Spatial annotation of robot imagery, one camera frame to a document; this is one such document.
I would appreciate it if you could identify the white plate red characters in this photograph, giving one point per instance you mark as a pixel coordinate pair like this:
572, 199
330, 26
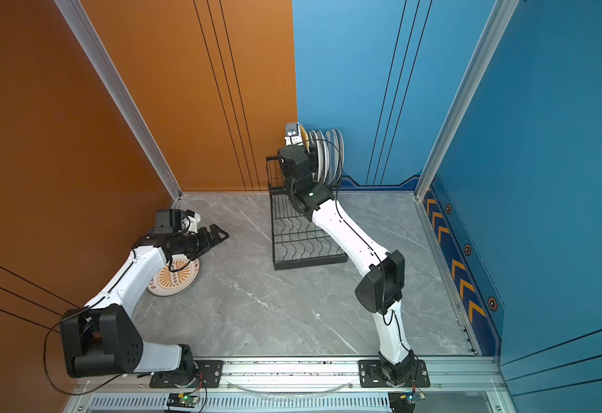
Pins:
312, 150

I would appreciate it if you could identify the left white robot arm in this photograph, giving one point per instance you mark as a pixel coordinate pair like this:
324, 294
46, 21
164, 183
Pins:
101, 339

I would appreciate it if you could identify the aluminium corner post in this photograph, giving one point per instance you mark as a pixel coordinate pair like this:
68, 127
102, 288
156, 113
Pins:
82, 28
487, 45

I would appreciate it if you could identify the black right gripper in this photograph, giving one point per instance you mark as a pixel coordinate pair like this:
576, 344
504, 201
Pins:
284, 151

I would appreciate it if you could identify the green circuit board left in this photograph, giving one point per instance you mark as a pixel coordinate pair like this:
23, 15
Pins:
183, 402

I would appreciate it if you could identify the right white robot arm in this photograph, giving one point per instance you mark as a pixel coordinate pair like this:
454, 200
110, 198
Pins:
380, 290

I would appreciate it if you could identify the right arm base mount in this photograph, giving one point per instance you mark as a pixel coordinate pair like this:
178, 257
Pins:
379, 374

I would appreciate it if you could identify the orange sunburst plate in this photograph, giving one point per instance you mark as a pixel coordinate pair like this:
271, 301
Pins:
175, 277

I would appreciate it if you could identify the aluminium corner post right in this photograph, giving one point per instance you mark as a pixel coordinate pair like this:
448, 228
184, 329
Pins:
487, 45

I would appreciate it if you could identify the green circuit board right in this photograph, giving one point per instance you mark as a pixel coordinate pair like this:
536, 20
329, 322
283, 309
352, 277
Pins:
405, 402

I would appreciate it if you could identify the green circuit board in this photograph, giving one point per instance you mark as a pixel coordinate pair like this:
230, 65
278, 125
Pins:
405, 402
183, 402

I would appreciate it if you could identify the aluminium corner post left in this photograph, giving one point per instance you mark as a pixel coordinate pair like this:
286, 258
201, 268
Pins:
82, 28

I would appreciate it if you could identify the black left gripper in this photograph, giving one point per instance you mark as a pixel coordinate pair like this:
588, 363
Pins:
202, 232

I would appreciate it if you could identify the green cloud pattern plate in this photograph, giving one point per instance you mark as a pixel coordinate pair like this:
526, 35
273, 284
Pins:
326, 158

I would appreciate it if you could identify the black wire dish rack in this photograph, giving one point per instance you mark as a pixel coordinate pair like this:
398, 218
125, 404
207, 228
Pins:
296, 241

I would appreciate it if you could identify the aluminium front rail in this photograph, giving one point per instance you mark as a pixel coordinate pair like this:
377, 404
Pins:
308, 384

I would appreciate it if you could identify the blue striped plate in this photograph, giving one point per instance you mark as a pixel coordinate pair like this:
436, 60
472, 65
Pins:
334, 155
340, 159

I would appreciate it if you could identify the yellow woven square plate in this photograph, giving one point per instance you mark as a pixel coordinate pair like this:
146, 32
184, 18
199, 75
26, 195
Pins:
305, 137

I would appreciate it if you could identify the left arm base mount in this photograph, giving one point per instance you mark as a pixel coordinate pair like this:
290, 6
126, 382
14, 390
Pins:
206, 373

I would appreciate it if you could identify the red green rimmed plate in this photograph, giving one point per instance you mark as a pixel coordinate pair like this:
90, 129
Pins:
319, 154

